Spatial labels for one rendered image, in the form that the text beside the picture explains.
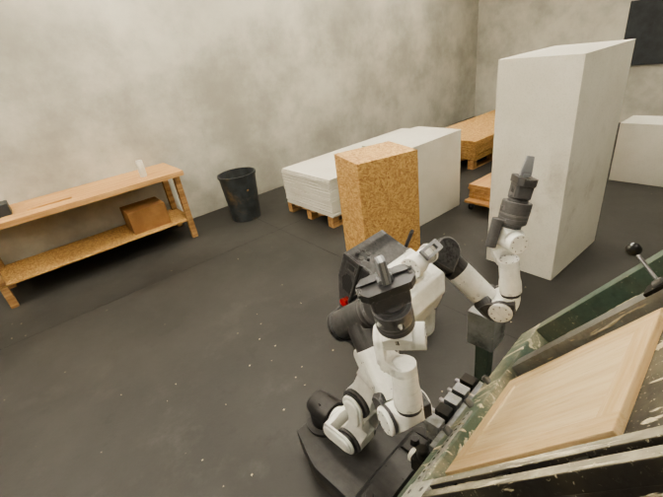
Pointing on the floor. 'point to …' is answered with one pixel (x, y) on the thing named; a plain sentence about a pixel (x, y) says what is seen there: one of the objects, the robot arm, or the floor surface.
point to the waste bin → (241, 193)
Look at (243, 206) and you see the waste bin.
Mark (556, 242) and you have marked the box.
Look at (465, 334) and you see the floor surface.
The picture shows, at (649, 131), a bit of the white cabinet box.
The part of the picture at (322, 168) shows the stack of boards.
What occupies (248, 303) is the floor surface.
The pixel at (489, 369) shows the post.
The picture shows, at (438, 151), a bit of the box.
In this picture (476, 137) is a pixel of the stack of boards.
